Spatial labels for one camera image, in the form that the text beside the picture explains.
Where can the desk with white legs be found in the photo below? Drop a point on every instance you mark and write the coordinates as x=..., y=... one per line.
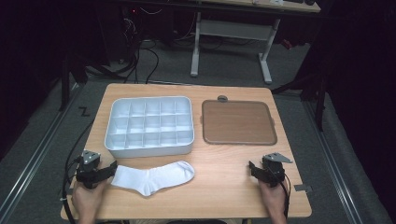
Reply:
x=233, y=29

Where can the person's right hand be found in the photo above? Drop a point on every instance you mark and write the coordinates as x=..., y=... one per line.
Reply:
x=274, y=199

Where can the small red object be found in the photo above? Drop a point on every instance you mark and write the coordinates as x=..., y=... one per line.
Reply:
x=287, y=44

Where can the grey round table grommet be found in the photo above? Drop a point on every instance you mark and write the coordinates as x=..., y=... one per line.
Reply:
x=222, y=99

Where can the brown tray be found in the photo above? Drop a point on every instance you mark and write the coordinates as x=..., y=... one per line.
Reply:
x=238, y=123

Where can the white sock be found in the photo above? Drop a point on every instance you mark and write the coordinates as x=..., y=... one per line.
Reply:
x=152, y=179

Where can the metal floor rail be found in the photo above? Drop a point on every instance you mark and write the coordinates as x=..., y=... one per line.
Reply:
x=333, y=161
x=37, y=155

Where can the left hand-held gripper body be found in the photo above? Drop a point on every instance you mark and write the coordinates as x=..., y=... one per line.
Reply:
x=90, y=172

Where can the grey tape strip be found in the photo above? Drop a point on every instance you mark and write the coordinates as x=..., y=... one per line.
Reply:
x=69, y=191
x=302, y=188

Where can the black metal stand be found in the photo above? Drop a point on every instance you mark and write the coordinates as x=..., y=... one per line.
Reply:
x=65, y=87
x=319, y=99

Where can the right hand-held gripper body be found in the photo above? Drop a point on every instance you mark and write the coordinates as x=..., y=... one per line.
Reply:
x=274, y=172

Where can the white compartment organizer box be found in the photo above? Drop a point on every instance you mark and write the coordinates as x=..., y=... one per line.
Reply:
x=149, y=127

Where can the person's left hand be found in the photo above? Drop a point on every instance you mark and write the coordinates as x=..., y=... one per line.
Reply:
x=88, y=199

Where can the person's dark clothing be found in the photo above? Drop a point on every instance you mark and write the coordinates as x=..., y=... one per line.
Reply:
x=196, y=222

